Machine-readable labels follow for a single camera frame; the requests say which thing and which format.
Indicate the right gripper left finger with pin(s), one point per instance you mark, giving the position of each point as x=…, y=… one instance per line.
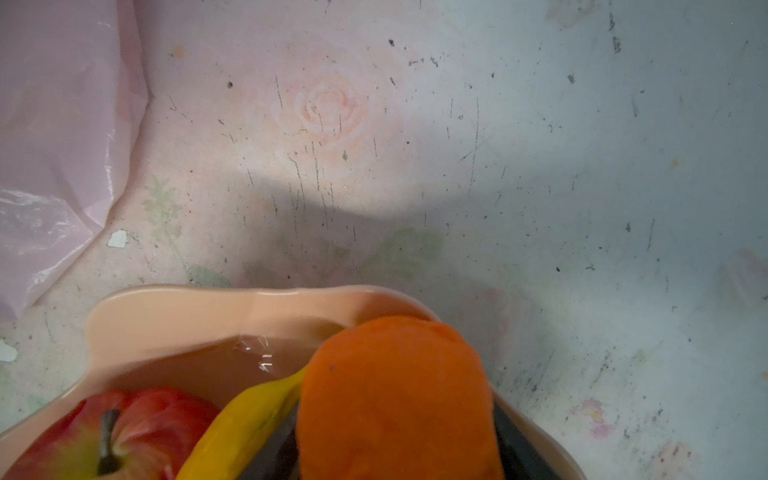
x=277, y=454

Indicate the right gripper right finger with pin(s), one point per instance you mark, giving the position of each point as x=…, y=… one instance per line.
x=520, y=460

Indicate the yellow fake banana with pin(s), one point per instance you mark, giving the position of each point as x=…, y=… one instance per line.
x=242, y=429

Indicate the pink scalloped bowl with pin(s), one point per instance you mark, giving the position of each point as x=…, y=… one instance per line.
x=215, y=344

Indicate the red fake strawberry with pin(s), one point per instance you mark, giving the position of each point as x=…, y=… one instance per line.
x=147, y=434

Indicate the orange fake tangerine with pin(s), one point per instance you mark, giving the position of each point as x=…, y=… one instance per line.
x=397, y=398

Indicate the pink plastic bag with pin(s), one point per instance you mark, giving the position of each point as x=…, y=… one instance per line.
x=73, y=96

